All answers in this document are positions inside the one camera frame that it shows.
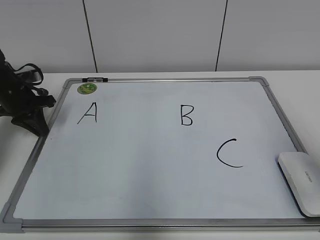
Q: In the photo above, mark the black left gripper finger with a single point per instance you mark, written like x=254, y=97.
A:
x=34, y=122

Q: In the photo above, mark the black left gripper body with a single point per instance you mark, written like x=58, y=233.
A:
x=17, y=98

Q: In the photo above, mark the white rectangular board eraser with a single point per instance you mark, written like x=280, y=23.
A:
x=302, y=174

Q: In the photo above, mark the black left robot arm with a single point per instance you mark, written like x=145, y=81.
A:
x=28, y=73

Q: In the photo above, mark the round green magnet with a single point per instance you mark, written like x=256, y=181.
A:
x=87, y=88

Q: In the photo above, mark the white board with grey frame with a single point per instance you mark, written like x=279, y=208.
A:
x=160, y=154

